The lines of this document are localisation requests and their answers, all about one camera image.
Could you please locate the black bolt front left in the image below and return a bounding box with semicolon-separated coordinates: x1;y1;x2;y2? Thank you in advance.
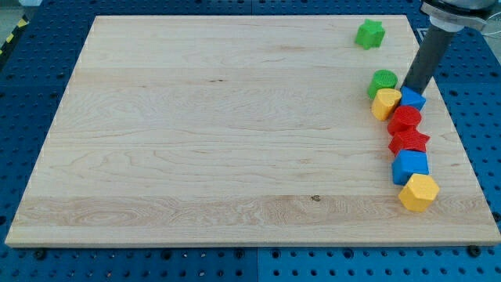
33;249;47;261

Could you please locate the green cylinder block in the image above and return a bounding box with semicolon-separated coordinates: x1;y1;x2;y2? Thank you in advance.
367;69;398;99

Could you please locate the red cylinder block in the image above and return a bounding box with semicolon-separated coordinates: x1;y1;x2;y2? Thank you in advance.
387;106;422;136

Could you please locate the black bolt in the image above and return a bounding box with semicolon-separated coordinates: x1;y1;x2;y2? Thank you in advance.
467;245;482;258
33;249;47;261

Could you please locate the yellow heart block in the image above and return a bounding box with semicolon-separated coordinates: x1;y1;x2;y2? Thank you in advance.
371;89;402;121

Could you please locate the wooden board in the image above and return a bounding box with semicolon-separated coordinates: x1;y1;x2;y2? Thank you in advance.
5;15;500;248

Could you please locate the blue triangle block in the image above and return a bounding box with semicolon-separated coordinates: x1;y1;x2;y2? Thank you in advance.
400;86;426;110

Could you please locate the green star block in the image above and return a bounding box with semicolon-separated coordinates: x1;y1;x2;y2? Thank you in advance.
355;19;385;50

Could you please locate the blue cube block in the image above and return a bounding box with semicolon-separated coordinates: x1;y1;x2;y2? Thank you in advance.
391;150;429;186

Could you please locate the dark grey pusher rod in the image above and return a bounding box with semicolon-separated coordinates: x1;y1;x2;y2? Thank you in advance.
402;25;456;95

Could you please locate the yellow hexagon block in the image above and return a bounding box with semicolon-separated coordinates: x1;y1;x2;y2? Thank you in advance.
398;173;440;212

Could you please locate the black bolt front right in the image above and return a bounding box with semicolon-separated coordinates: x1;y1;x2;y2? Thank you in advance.
467;245;482;258

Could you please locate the red star block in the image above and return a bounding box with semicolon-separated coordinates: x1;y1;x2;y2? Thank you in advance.
388;128;431;156

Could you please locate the robot arm flange silver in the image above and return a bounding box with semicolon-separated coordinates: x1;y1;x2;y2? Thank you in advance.
420;0;500;31

